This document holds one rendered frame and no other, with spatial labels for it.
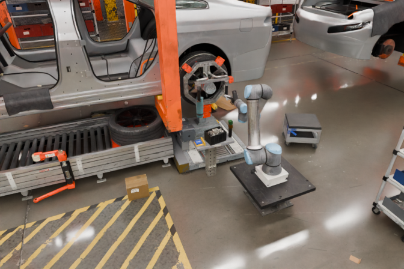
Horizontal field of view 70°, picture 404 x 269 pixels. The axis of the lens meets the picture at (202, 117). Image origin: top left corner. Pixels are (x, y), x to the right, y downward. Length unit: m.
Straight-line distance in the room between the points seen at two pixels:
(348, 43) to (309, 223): 3.01
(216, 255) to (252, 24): 2.56
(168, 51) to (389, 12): 3.46
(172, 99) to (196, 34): 0.86
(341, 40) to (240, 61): 1.92
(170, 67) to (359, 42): 3.17
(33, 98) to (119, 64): 1.25
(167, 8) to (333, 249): 2.54
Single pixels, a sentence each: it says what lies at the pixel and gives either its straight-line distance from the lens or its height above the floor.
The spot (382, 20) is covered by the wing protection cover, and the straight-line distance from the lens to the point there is 5.15.
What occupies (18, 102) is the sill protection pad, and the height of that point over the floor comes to 0.91.
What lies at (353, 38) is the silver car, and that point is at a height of 1.08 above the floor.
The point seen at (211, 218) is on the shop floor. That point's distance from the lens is 2.95.
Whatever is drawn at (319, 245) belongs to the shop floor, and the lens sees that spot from 2.93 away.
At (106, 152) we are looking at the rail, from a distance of 3.29.
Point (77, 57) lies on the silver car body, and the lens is 3.32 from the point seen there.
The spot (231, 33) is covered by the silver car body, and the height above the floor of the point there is 1.39.
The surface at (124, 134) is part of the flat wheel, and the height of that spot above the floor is 0.45.
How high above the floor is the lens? 2.23
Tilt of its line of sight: 30 degrees down
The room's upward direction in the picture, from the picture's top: 1 degrees counter-clockwise
